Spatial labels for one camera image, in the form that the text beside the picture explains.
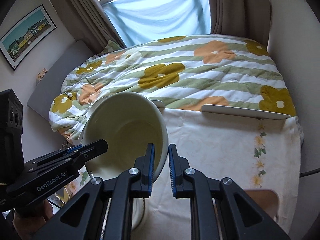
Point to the beige plastic basin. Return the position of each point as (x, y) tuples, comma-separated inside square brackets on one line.
[(267, 199)]

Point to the cream floral tablecloth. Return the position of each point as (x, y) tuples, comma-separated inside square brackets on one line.
[(256, 154)]

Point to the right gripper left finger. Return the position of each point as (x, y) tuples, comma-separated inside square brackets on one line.
[(136, 182)]

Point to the grey headboard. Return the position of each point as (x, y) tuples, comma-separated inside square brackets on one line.
[(49, 87)]

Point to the cream ceramic bowl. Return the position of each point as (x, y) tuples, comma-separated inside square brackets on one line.
[(127, 133)]

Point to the right brown curtain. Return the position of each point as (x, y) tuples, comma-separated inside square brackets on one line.
[(243, 18)]

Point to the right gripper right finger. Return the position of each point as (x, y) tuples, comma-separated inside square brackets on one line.
[(187, 182)]

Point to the person's left hand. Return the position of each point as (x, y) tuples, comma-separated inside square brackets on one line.
[(27, 225)]

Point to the blue window cloth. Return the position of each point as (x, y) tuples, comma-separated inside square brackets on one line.
[(141, 21)]

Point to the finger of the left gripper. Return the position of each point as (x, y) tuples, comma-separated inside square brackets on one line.
[(77, 155)]

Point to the floral striped quilt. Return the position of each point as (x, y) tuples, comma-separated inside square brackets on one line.
[(183, 72)]

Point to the duck pattern plate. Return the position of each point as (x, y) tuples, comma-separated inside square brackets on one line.
[(61, 197)]

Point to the brown curtain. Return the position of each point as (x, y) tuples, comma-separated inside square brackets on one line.
[(243, 18), (93, 24)]

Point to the large white plate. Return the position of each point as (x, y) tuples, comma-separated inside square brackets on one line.
[(123, 101), (244, 112)]

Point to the framed harbour picture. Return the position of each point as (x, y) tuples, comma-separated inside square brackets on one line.
[(27, 33)]

